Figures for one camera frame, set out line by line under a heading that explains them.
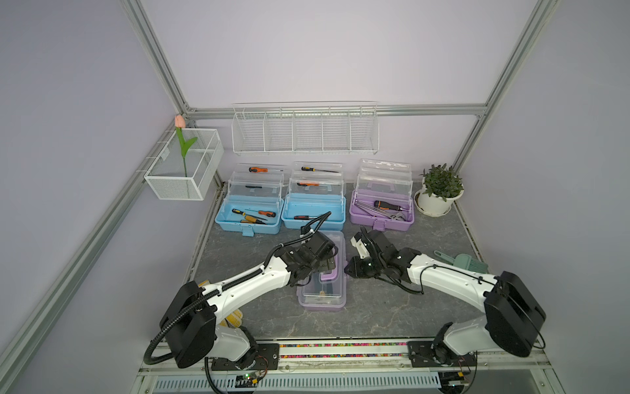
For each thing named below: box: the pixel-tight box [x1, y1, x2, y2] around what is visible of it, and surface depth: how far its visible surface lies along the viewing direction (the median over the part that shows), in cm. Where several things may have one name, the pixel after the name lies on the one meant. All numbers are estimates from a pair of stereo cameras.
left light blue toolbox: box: [214, 162, 284, 238], surface depth 111 cm
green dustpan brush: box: [433, 250, 490, 275], surface depth 96 cm
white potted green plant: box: [413, 163, 465, 218], surface depth 100 cm
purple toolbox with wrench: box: [349, 158, 416, 231], surface depth 111 cm
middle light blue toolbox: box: [281, 160, 347, 231], surface depth 111 cm
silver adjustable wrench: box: [354, 200, 407, 221], surface depth 111 cm
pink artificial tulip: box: [173, 114, 198, 178], surface depth 86 cm
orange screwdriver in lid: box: [248, 166, 284, 174], surface depth 113 cm
